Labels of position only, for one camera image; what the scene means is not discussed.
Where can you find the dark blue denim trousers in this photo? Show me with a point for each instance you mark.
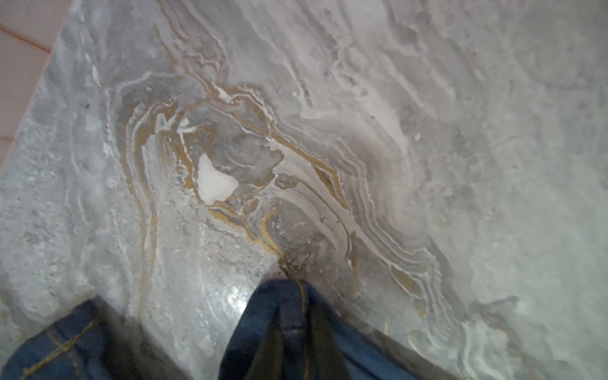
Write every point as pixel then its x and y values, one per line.
pixel 287 331

